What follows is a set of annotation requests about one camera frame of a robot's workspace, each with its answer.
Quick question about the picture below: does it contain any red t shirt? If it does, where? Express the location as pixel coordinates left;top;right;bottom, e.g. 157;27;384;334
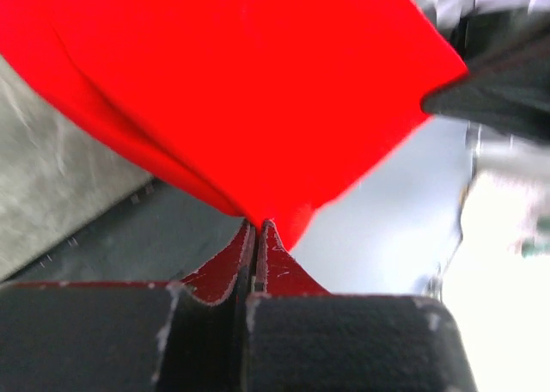
1;0;467;248

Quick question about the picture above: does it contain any black base crossbar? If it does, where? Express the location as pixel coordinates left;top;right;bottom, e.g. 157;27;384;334
9;180;242;281

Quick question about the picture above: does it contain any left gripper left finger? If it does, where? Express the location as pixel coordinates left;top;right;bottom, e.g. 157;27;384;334
1;224;255;391

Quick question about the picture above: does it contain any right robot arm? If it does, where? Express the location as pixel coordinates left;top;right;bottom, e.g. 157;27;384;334
413;0;549;300

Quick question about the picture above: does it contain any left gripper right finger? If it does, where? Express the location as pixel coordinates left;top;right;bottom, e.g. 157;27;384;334
243;222;476;391

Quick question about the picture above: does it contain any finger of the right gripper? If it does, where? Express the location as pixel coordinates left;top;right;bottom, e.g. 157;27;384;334
421;11;549;144

